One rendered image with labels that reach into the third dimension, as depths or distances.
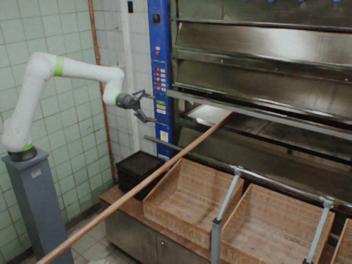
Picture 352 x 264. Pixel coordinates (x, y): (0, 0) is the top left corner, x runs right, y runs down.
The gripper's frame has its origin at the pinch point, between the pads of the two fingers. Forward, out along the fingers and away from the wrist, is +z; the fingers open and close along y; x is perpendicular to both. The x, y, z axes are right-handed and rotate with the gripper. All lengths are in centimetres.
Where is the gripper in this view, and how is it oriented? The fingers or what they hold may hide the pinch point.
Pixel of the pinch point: (153, 109)
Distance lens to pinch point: 168.7
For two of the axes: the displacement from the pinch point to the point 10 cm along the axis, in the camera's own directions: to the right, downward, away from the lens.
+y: 0.3, 9.0, 4.3
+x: -6.2, 3.5, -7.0
